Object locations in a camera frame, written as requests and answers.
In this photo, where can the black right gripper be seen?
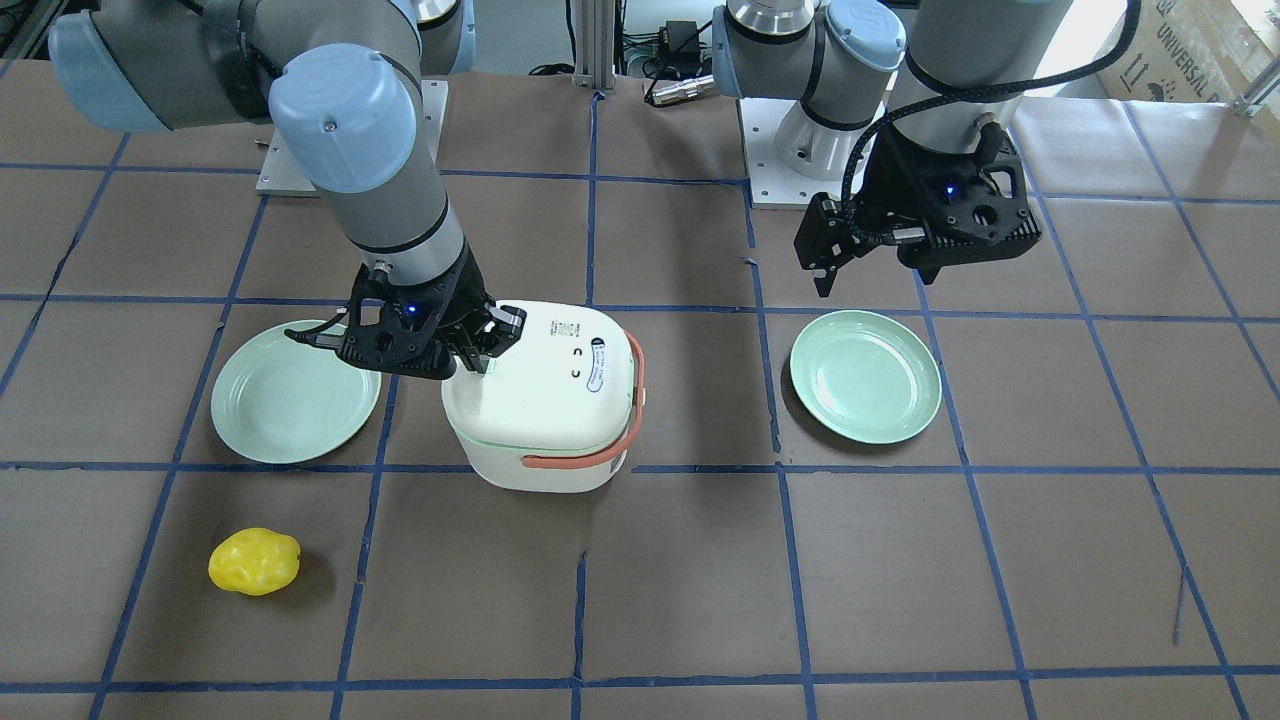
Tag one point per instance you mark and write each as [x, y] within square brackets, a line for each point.
[467, 297]

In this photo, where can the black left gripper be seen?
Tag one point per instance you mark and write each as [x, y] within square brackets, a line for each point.
[888, 188]

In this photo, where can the white rice cooker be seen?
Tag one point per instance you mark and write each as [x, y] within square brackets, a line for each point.
[558, 410]

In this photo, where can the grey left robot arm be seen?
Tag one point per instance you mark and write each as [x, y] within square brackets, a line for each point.
[910, 119]

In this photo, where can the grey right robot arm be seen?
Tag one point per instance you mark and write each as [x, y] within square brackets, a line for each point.
[341, 82]

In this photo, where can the light green plate near cooker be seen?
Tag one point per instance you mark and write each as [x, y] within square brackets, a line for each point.
[278, 401]

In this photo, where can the light green plate far side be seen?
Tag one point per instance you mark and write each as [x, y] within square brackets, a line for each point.
[866, 377]

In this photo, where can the black power adapter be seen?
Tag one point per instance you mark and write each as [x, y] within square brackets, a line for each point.
[679, 40]

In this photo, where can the yellow toy potato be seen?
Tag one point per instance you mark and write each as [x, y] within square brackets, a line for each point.
[255, 561]

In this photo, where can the cardboard box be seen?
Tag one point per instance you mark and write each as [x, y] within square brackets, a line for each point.
[1195, 51]

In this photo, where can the silver cable connector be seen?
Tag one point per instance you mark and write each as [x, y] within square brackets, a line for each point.
[679, 92]

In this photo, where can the aluminium frame post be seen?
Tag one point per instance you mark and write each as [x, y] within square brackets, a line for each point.
[594, 26]

